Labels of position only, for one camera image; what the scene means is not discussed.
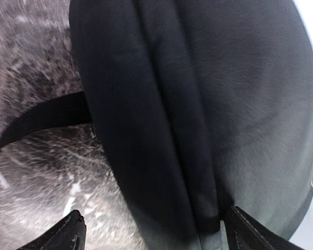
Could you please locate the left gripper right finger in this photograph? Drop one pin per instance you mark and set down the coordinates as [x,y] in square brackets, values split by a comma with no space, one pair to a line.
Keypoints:
[244,232]

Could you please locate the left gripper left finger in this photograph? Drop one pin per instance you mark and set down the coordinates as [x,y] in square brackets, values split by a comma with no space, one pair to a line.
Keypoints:
[67,234]

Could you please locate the black student backpack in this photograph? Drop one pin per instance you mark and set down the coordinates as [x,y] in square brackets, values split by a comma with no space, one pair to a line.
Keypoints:
[199,106]

